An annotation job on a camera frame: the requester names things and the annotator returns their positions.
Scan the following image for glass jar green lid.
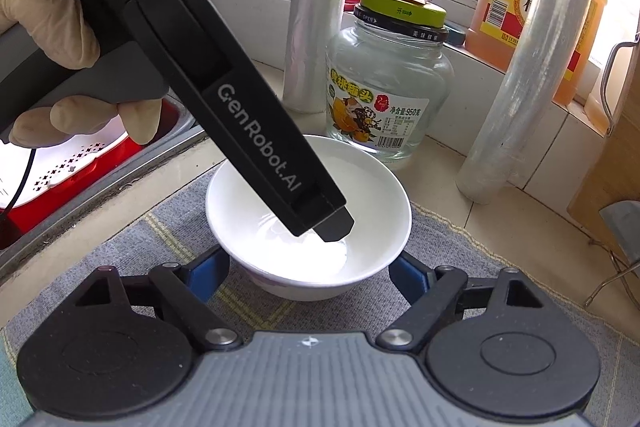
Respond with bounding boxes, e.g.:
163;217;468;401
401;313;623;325
324;0;455;170

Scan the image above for short plastic wrap roll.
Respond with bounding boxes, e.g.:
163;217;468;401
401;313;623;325
282;0;354;116

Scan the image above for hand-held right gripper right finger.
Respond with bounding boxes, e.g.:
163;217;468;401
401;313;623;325
376;252;546;353

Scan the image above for steel sink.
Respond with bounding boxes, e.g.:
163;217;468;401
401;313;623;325
0;57;217;289

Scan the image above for white colander basket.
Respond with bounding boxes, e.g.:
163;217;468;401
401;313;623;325
0;111;166;210

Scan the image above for red plastic basin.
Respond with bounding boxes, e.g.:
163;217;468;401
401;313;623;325
0;99;197;254

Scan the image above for black cable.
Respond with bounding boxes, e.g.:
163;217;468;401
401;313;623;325
0;148;37;233

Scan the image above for white bowl pink flowers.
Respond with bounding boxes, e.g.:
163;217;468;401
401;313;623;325
205;134;413;302

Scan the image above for bamboo cutting board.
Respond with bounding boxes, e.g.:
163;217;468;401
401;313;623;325
567;71;640;269

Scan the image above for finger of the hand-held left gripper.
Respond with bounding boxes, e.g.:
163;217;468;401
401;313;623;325
316;206;356;244

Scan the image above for tall plastic wrap roll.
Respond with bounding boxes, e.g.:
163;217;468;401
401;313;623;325
455;0;604;206

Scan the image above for person's left hand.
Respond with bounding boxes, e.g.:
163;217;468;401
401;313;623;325
0;0;164;147

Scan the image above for black handled kitchen knife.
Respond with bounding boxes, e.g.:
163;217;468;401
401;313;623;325
598;200;640;259

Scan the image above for blue rimmed round lid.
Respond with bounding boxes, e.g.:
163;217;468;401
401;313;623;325
444;20;469;48

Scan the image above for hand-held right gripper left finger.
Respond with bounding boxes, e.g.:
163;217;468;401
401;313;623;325
75;246;242;352

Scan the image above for grey blue checked towel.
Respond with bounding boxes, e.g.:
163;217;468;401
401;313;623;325
0;166;640;427

